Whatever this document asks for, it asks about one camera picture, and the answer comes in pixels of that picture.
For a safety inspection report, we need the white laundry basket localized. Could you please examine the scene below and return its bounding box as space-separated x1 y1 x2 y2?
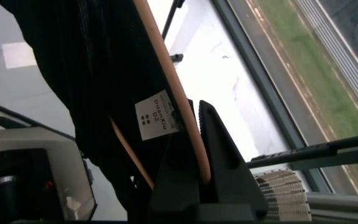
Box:
253 169 313 222

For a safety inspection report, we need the beige curtain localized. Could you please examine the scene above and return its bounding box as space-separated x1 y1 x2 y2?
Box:
305 192 358 222

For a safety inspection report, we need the black clothes rack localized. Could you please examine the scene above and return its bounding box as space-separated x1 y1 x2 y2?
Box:
162 0 358 170

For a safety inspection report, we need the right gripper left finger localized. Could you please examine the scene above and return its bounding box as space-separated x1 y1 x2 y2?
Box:
149 136 200 221

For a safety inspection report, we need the pink clothes hanger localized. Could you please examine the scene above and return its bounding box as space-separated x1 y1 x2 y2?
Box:
109 0 212 190

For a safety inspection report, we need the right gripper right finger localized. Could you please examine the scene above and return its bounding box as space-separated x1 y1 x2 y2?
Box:
198 100 269 221

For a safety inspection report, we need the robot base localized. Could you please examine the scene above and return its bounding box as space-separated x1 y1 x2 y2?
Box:
0 98 98 222

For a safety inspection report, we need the black garment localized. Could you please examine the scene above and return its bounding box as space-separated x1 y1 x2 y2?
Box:
0 0 198 222

